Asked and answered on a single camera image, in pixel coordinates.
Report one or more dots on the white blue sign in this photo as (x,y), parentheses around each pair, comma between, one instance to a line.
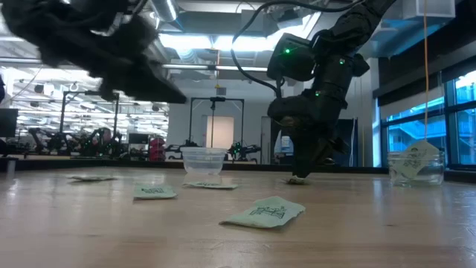
(285,144)

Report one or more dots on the red cart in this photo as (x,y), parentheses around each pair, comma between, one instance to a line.
(157,149)

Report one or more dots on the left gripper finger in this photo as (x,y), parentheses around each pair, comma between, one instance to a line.
(156,87)

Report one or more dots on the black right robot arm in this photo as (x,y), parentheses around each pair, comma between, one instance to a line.
(357,22)

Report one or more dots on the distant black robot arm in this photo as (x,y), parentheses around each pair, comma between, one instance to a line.
(56,143)
(186,144)
(241,149)
(100,141)

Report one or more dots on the clear plastic bowl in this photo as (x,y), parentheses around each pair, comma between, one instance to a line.
(202,162)

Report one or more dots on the small dark dome object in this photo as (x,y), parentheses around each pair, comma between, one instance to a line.
(329,161)

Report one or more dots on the black monitor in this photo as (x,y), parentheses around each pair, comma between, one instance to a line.
(8,123)

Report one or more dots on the black gantry frame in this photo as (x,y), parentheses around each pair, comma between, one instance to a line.
(216,99)
(89,92)

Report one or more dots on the grey ceiling box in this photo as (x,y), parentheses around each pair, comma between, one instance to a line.
(253,20)

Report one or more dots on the clear glass jar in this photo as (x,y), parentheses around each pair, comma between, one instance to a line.
(435,180)

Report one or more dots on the silver ventilation duct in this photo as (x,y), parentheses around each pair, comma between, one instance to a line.
(165,9)

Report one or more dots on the green sweetener packet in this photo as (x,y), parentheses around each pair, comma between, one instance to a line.
(210,185)
(414,160)
(297,181)
(93,178)
(154,191)
(264,214)

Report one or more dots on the black table edge frame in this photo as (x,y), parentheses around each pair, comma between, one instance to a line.
(111,163)

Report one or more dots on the black cabinet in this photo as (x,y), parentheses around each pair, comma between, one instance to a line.
(275,149)
(349,137)

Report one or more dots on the white ceiling unit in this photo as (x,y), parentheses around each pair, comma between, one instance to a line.
(435,9)

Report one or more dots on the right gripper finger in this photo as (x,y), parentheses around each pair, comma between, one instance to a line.
(303,156)

